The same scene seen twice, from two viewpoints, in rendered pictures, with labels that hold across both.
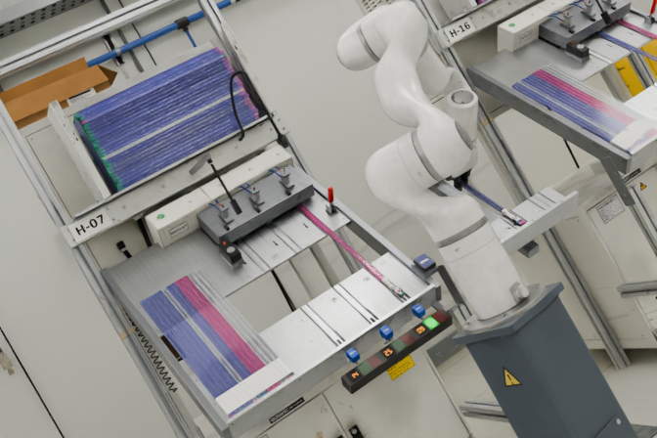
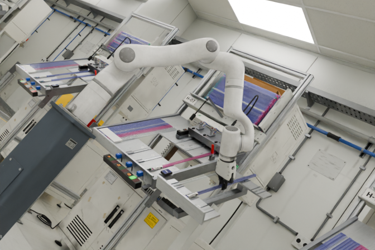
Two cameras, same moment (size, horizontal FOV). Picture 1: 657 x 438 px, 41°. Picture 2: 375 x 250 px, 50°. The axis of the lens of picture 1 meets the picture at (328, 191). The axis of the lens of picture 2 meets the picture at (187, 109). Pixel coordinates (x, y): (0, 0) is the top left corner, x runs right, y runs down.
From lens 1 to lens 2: 2.54 m
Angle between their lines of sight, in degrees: 67
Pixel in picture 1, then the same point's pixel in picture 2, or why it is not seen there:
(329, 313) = (144, 153)
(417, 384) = (143, 234)
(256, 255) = (183, 141)
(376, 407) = not seen: hidden behind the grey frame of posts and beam
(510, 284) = (74, 103)
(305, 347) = (126, 147)
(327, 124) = not seen: outside the picture
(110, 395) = (214, 226)
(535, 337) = (51, 115)
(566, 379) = (35, 136)
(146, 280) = (172, 121)
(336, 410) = (129, 200)
